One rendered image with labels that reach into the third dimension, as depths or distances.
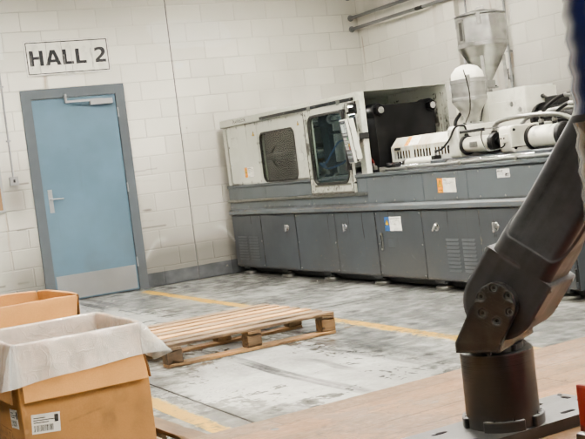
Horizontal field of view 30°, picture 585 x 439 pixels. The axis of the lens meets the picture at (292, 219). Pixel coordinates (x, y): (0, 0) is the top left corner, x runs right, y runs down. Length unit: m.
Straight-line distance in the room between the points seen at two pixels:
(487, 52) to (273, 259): 3.49
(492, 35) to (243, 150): 3.64
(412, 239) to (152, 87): 4.12
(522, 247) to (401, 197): 8.13
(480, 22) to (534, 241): 8.16
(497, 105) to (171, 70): 4.43
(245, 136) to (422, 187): 3.31
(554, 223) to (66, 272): 10.77
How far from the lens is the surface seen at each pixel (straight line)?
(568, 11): 0.25
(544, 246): 0.89
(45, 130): 11.54
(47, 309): 4.55
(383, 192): 9.24
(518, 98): 8.65
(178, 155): 11.99
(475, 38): 9.03
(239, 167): 11.79
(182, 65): 12.12
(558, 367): 1.22
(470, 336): 0.92
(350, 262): 9.88
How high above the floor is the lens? 1.15
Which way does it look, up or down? 3 degrees down
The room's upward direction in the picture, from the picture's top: 7 degrees counter-clockwise
